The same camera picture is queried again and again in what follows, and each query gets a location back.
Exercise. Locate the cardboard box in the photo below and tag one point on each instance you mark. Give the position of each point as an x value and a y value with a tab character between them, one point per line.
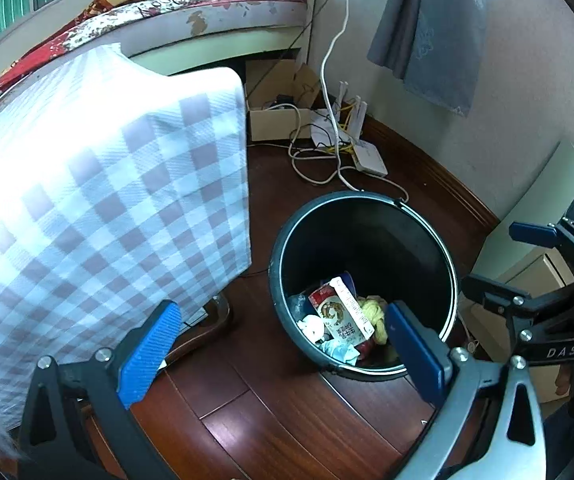
272	125

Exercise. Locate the light blue crumpled paper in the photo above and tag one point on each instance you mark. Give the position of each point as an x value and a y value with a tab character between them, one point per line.
339	352

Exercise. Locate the wooden table leg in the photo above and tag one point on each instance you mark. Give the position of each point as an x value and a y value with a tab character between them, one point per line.
217	317

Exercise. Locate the red and white carton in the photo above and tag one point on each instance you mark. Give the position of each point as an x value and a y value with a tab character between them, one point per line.
339	315

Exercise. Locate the cream bed frame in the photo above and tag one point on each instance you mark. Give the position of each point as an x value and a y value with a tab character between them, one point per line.
217	45

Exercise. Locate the black trash bin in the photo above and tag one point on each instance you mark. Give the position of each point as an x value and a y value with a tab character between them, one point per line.
367	235

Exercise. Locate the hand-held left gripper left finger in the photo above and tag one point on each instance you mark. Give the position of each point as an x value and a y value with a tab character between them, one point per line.
149	355

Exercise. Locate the checkered tablecloth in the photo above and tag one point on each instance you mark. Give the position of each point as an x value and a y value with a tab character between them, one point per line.
107	185

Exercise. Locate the grey curtain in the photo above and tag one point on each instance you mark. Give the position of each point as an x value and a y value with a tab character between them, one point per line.
432	30

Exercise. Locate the clear plastic wrap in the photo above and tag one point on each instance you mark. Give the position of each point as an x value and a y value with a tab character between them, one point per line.
298	305

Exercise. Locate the flat white modem box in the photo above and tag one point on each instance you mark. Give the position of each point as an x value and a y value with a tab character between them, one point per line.
371	159

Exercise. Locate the cream cabinet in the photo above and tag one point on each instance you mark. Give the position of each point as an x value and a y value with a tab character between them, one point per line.
532	195

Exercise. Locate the white router with antennas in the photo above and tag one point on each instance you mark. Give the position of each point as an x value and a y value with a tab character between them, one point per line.
324	132

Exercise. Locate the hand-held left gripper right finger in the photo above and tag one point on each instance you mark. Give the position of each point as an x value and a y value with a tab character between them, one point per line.
412	355

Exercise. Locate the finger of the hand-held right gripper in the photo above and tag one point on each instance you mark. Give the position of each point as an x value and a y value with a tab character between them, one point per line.
487	290
532	234

